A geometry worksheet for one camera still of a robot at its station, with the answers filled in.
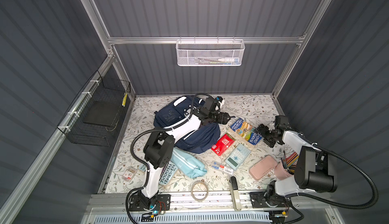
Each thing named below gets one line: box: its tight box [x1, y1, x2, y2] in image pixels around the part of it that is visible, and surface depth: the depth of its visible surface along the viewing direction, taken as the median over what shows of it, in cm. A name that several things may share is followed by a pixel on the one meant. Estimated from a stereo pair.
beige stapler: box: [229, 176, 243, 211], surface depth 75 cm
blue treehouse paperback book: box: [229, 117, 263, 146], surface depth 98 cm
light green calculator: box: [224, 142, 252, 171], surface depth 88 cm
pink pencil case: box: [249, 155, 278, 181], surface depth 84 cm
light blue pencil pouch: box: [170, 147, 208, 179], surface depth 84 cm
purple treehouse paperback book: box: [158, 162, 179, 186], surface depth 82 cm
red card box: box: [210, 132, 236, 157], surface depth 95 cm
